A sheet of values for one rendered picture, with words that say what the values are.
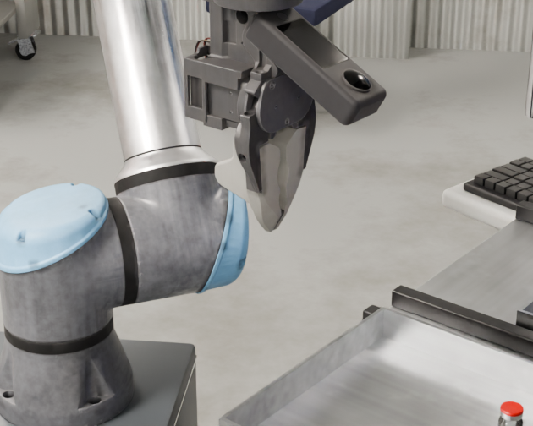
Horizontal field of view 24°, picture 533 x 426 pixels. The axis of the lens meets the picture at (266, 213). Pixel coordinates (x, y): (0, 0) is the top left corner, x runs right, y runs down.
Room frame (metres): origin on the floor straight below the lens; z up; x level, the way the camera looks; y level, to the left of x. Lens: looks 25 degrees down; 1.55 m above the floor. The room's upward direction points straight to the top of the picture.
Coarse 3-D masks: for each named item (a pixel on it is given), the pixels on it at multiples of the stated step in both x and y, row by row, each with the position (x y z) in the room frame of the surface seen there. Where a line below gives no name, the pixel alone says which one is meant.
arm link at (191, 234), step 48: (96, 0) 1.31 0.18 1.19; (144, 0) 1.29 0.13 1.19; (144, 48) 1.26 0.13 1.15; (144, 96) 1.24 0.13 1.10; (144, 144) 1.21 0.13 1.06; (192, 144) 1.23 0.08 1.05; (144, 192) 1.17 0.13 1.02; (192, 192) 1.17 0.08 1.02; (144, 240) 1.13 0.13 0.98; (192, 240) 1.14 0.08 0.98; (240, 240) 1.16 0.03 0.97; (144, 288) 1.12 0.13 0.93; (192, 288) 1.15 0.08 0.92
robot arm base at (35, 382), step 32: (32, 352) 1.09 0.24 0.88; (64, 352) 1.09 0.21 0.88; (96, 352) 1.10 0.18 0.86; (0, 384) 1.11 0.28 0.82; (32, 384) 1.08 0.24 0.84; (64, 384) 1.08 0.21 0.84; (96, 384) 1.10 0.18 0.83; (128, 384) 1.13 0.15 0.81; (32, 416) 1.07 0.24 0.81; (64, 416) 1.07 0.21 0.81; (96, 416) 1.08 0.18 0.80
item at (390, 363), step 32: (384, 320) 1.11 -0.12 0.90; (416, 320) 1.09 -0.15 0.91; (320, 352) 1.02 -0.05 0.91; (352, 352) 1.07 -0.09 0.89; (384, 352) 1.08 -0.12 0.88; (416, 352) 1.08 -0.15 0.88; (448, 352) 1.06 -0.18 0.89; (480, 352) 1.04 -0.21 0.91; (288, 384) 0.99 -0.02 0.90; (320, 384) 1.02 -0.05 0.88; (352, 384) 1.02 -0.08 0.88; (384, 384) 1.02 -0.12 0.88; (416, 384) 1.02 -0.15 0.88; (448, 384) 1.02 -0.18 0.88; (480, 384) 1.02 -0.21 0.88; (512, 384) 1.01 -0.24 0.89; (224, 416) 0.92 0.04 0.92; (256, 416) 0.95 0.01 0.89; (288, 416) 0.96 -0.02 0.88; (320, 416) 0.96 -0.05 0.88; (352, 416) 0.96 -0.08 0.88; (384, 416) 0.96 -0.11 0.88; (416, 416) 0.96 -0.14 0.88; (448, 416) 0.96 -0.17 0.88; (480, 416) 0.96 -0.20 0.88
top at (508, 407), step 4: (504, 404) 0.92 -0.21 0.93; (508, 404) 0.92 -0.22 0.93; (512, 404) 0.92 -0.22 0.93; (516, 404) 0.92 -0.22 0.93; (520, 404) 0.92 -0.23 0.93; (500, 408) 0.91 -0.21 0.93; (504, 408) 0.91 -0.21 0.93; (508, 408) 0.91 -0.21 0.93; (512, 408) 0.91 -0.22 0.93; (516, 408) 0.91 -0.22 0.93; (520, 408) 0.91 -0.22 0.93; (504, 412) 0.90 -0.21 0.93; (508, 412) 0.90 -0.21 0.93; (512, 412) 0.90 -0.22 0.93; (516, 412) 0.90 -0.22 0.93; (520, 412) 0.90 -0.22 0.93; (512, 416) 0.90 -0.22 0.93; (516, 416) 0.90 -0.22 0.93
